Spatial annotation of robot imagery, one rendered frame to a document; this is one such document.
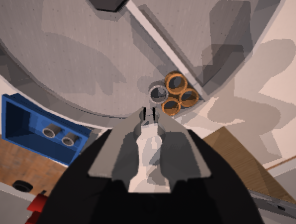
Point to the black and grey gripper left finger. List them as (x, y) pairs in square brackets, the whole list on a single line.
[(112, 156)]

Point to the blue crate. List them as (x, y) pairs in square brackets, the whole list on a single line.
[(22, 123)]

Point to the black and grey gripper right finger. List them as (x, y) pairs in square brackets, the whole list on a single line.
[(186, 156)]

